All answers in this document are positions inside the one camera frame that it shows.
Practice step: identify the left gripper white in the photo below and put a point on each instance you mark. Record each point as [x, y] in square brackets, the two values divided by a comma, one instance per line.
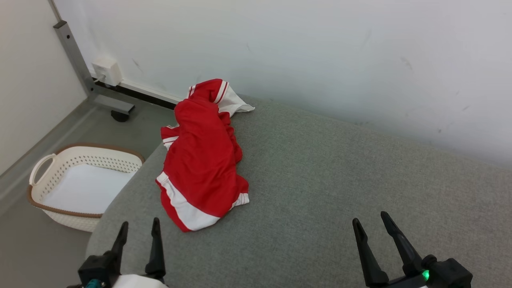
[138, 282]

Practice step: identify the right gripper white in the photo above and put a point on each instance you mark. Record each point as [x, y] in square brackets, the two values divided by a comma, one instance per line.
[408, 282]

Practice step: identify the red garment broad white band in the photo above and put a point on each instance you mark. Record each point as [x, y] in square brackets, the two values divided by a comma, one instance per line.
[200, 168]

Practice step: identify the white perforated laundry basket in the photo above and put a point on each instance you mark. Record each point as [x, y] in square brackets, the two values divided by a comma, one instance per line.
[80, 154]

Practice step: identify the white and black baseboard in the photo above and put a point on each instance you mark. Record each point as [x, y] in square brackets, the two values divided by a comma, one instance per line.
[148, 96]

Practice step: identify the white power box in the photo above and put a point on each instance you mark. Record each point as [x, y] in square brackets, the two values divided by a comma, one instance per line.
[107, 71]

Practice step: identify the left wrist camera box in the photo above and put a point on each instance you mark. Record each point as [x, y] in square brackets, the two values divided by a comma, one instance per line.
[94, 270]

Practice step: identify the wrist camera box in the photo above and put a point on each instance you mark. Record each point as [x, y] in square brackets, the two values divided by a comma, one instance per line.
[94, 270]
[452, 274]

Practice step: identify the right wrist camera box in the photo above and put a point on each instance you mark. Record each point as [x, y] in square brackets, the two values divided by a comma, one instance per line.
[452, 274]

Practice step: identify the grey metal frame post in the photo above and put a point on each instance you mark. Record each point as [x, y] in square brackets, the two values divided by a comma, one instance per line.
[74, 52]

